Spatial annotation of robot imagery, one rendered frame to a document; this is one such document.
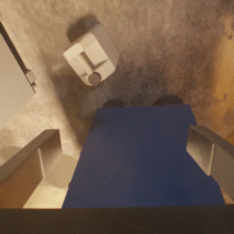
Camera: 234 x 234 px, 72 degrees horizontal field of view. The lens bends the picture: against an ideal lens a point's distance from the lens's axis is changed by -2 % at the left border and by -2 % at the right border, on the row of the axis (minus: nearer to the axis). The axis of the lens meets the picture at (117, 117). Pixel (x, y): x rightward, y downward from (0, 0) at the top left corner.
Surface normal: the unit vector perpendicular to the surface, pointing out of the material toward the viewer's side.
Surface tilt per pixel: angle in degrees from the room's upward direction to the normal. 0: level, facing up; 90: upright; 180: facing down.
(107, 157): 90
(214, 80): 0
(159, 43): 0
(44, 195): 90
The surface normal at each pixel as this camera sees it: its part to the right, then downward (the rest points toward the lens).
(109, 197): -0.15, -0.77
